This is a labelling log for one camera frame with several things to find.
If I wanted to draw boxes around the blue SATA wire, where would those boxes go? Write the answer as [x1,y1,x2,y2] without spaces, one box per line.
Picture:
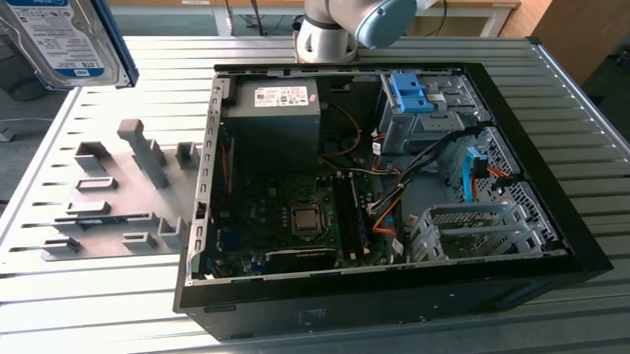
[462,146,488,204]

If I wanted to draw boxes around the hard disk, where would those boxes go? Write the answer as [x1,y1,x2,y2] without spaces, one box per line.
[0,0,140,90]

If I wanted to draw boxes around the silver disk bay cage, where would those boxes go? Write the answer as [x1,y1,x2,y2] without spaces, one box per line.
[406,201,567,263]

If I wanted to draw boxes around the CPU socket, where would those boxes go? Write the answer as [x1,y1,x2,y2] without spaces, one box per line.
[288,201,328,240]

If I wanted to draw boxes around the black RAM stick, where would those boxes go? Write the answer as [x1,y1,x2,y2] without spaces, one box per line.
[347,172,371,255]
[332,172,359,260]

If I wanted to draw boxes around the green motherboard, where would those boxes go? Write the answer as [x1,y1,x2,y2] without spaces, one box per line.
[211,171,395,276]

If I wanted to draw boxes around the grey power supply unit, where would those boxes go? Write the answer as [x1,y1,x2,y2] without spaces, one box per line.
[220,77,324,178]

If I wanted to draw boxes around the black graphics card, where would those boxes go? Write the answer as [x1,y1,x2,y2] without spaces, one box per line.
[263,247,339,274]

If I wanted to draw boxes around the silver optical drive cage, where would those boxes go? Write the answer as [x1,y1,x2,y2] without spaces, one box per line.
[376,72,492,156]

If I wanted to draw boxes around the blue plastic drive latch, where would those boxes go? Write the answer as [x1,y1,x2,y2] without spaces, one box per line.
[388,73,436,114]

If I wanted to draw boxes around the black open PC case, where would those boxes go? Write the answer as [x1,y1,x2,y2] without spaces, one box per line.
[171,61,614,342]

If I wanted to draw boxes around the grey plastic parts rack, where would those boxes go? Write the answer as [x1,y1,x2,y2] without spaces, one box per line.
[41,118,205,261]

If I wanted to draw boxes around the white-framed wooden desk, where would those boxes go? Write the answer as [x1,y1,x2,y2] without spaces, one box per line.
[107,0,523,38]

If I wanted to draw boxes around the black mesh wastebasket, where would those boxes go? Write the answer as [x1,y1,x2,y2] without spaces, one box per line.
[8,77,55,102]

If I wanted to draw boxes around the wooden cabinet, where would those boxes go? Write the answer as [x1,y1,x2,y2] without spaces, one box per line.
[496,0,630,86]

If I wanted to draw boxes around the yellow white wire bundle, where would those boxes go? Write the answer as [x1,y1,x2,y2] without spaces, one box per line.
[320,156,403,177]

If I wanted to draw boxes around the thin yellow wire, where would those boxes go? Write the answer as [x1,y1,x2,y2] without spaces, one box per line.
[319,103,364,159]

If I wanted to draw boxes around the thin red wire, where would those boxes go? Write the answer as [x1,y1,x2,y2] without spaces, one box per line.
[220,139,235,196]

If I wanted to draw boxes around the black wire bundle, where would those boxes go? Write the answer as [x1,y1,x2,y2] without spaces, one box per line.
[366,125,482,215]

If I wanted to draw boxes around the white floor cable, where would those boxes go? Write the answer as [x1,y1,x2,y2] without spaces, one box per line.
[0,117,56,125]

